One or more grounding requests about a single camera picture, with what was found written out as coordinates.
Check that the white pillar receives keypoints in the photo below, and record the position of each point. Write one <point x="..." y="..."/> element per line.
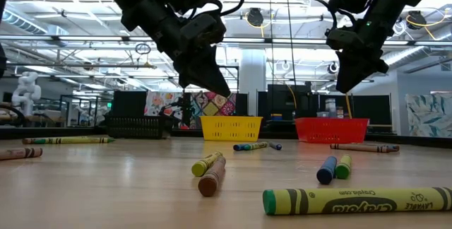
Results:
<point x="252" y="80"/>

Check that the brown crayon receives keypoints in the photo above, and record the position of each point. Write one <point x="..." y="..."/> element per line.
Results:
<point x="360" y="147"/>
<point x="212" y="177"/>
<point x="21" y="153"/>

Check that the floral print cloth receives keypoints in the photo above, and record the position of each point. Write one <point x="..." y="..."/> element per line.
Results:
<point x="155" y="101"/>

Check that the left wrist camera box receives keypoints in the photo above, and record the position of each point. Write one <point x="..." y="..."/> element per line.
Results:
<point x="208" y="29"/>

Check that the red plastic basket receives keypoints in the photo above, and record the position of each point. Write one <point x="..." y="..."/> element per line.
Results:
<point x="332" y="130"/>

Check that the black partition panel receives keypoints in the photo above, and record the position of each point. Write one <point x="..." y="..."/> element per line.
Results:
<point x="129" y="103"/>
<point x="370" y="107"/>

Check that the black background robot arm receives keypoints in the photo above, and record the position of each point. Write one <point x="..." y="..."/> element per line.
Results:
<point x="185" y="110"/>

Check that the grey ventilation duct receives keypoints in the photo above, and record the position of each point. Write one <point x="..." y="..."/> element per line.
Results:
<point x="21" y="22"/>
<point x="406" y="55"/>

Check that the yellow plastic basket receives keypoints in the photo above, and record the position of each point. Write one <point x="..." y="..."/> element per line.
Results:
<point x="231" y="128"/>

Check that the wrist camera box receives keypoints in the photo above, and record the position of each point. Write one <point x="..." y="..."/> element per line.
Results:
<point x="344" y="40"/>
<point x="208" y="29"/>

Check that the black plastic basket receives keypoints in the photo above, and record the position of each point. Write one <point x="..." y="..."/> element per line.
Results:
<point x="134" y="127"/>

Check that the leaf print cloth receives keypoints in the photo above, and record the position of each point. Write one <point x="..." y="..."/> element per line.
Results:
<point x="429" y="114"/>

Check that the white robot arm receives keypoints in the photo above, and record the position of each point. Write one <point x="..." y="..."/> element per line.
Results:
<point x="26" y="91"/>

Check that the black cabinet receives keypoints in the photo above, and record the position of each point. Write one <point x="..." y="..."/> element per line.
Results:
<point x="279" y="101"/>

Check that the colourful patchwork quilt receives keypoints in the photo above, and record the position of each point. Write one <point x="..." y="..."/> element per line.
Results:
<point x="212" y="108"/>

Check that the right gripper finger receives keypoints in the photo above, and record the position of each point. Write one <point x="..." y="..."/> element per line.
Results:
<point x="358" y="73"/>
<point x="342" y="70"/>

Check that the stack of storage boxes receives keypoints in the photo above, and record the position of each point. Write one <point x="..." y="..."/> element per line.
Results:
<point x="330" y="107"/>

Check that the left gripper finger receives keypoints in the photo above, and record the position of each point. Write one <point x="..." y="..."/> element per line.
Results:
<point x="194" y="73"/>
<point x="217" y="70"/>

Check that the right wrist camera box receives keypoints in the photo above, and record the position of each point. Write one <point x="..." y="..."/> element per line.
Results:
<point x="344" y="40"/>

